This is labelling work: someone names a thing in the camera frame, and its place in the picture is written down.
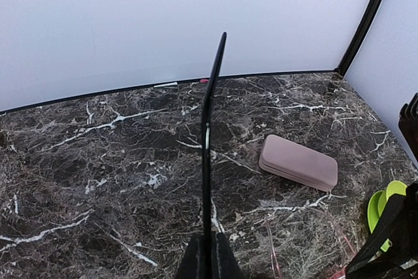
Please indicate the pink glasses case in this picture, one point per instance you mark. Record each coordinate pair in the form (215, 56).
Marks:
(298, 163)

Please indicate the pink translucent sunglasses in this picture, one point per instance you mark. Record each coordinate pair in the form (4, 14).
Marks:
(319, 247)

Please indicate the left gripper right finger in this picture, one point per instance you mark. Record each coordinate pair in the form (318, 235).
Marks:
(224, 263)

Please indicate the green plate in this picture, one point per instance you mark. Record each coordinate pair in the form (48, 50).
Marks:
(376, 205)

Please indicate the black aviator sunglasses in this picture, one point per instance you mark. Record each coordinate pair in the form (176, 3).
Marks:
(206, 172)

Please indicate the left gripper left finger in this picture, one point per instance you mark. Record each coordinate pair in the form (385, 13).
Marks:
(192, 263)

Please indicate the green bowl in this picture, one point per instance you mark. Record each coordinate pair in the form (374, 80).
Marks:
(395, 187)

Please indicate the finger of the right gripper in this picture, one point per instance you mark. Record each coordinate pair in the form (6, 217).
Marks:
(393, 242)
(408, 124)

